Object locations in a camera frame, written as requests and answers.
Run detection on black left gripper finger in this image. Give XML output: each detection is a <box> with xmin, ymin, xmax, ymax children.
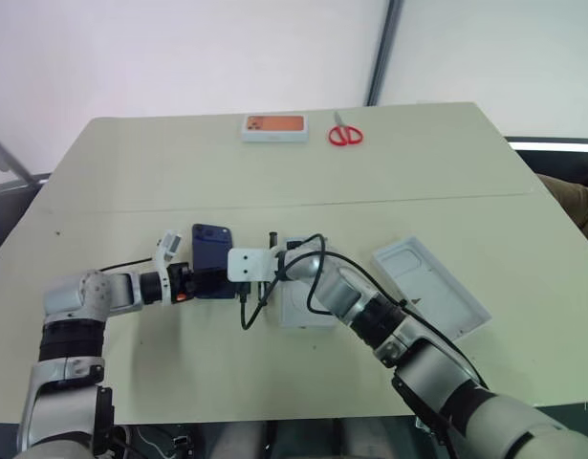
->
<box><xmin>192</xmin><ymin>268</ymin><xmax>238</xmax><ymax>301</ymax></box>

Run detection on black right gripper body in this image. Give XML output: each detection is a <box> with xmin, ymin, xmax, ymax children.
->
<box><xmin>257</xmin><ymin>231</ymin><xmax>279</xmax><ymax>308</ymax></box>

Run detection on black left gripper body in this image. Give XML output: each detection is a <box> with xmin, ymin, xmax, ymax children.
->
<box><xmin>170</xmin><ymin>262</ymin><xmax>198</xmax><ymax>305</ymax></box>

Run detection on dark blue smartphone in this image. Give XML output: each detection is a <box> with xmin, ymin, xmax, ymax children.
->
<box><xmin>191</xmin><ymin>223</ymin><xmax>238</xmax><ymax>301</ymax></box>

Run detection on white phone box base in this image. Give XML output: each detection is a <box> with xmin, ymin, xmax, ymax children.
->
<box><xmin>279</xmin><ymin>235</ymin><xmax>338</xmax><ymax>332</ymax></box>

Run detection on white box with orange phone print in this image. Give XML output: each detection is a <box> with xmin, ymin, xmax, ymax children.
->
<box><xmin>240</xmin><ymin>113</ymin><xmax>311</xmax><ymax>144</ymax></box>

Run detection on white phone box lid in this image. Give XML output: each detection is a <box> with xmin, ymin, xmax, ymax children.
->
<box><xmin>370</xmin><ymin>232</ymin><xmax>494</xmax><ymax>342</ymax></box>

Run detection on dark shelf with light strip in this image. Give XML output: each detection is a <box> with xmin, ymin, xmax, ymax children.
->
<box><xmin>505</xmin><ymin>135</ymin><xmax>588</xmax><ymax>155</ymax></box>

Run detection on brown fabric object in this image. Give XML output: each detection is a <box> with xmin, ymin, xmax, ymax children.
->
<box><xmin>535</xmin><ymin>173</ymin><xmax>588</xmax><ymax>251</ymax></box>

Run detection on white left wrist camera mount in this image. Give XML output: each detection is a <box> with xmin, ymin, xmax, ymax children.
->
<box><xmin>152</xmin><ymin>230</ymin><xmax>185</xmax><ymax>308</ymax></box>

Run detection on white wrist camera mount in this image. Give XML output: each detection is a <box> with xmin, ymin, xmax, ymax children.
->
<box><xmin>152</xmin><ymin>230</ymin><xmax>185</xmax><ymax>308</ymax></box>
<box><xmin>227</xmin><ymin>247</ymin><xmax>280</xmax><ymax>284</ymax></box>

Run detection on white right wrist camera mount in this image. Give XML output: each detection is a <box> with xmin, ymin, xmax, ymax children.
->
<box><xmin>227</xmin><ymin>247</ymin><xmax>280</xmax><ymax>284</ymax></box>

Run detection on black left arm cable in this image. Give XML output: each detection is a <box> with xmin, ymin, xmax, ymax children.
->
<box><xmin>100</xmin><ymin>257</ymin><xmax>157</xmax><ymax>273</ymax></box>

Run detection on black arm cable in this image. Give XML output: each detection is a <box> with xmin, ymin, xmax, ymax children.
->
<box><xmin>100</xmin><ymin>257</ymin><xmax>157</xmax><ymax>273</ymax></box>
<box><xmin>237</xmin><ymin>232</ymin><xmax>490</xmax><ymax>389</ymax></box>

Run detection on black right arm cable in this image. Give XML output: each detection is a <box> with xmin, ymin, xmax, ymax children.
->
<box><xmin>237</xmin><ymin>232</ymin><xmax>490</xmax><ymax>389</ymax></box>

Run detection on red handled scissors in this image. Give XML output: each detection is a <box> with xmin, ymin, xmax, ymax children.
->
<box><xmin>327</xmin><ymin>110</ymin><xmax>365</xmax><ymax>147</ymax></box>

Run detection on grey metal frame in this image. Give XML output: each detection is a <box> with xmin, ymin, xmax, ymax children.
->
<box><xmin>0</xmin><ymin>127</ymin><xmax>52</xmax><ymax>188</ymax></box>

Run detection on dark window frame post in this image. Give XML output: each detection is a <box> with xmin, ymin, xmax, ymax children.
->
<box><xmin>363</xmin><ymin>0</ymin><xmax>405</xmax><ymax>108</ymax></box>

